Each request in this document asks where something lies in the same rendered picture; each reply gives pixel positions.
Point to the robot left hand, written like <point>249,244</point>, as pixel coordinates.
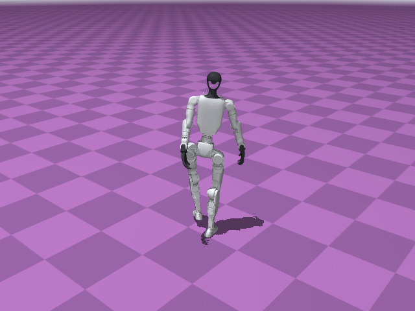
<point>184,157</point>

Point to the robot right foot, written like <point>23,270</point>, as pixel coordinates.
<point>209,232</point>

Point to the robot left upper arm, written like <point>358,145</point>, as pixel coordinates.
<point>190,111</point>

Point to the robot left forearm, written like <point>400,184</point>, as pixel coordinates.
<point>185,135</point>

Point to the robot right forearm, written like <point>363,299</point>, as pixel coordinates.
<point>238,135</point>

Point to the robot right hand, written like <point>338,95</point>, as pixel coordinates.
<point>241,154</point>

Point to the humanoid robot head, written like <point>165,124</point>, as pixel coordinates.
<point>214,77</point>

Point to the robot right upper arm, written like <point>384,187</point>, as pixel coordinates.
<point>230,106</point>

